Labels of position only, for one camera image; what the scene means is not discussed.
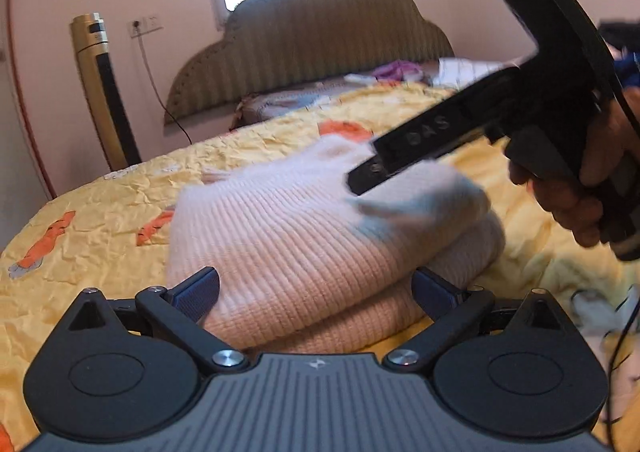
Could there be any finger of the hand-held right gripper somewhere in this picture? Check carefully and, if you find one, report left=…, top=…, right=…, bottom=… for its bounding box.
left=347, top=69, right=507, bottom=199

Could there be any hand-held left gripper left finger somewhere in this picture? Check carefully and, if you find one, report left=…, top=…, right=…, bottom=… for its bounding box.
left=65, top=266, right=251, bottom=376

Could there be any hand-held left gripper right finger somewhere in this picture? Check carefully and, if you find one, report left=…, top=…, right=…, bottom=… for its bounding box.
left=382, top=266, right=563, bottom=377

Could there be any pink knitted sweater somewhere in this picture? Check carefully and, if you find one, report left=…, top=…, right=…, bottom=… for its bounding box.
left=165, top=134, right=508, bottom=353

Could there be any person's right hand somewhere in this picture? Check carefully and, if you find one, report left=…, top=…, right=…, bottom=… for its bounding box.
left=507, top=92, right=640, bottom=249

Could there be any white checked cloth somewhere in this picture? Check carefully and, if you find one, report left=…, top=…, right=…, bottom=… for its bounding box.
left=432, top=57, right=506, bottom=88

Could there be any purple cloth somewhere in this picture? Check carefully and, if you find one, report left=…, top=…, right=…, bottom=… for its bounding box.
left=375, top=59, right=421, bottom=83

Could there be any yellow printed quilt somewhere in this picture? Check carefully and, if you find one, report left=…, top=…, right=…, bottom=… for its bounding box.
left=0, top=82, right=640, bottom=452

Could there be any olive striped headboard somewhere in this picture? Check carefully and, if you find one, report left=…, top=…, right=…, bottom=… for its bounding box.
left=164, top=0, right=456, bottom=128

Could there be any blue and white blanket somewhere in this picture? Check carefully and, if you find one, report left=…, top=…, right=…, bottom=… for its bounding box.
left=240, top=82, right=351, bottom=125

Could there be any gold and black tower fan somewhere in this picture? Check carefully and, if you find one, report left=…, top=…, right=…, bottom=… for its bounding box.
left=70, top=13, right=143, bottom=172

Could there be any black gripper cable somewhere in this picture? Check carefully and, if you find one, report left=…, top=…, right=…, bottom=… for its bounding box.
left=597, top=277, right=640, bottom=452

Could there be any black wall cable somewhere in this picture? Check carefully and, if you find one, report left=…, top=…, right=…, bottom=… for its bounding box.
left=136, top=34, right=193, bottom=145

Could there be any white wall socket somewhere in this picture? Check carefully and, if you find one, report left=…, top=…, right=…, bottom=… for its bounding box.
left=129, top=16, right=163, bottom=38

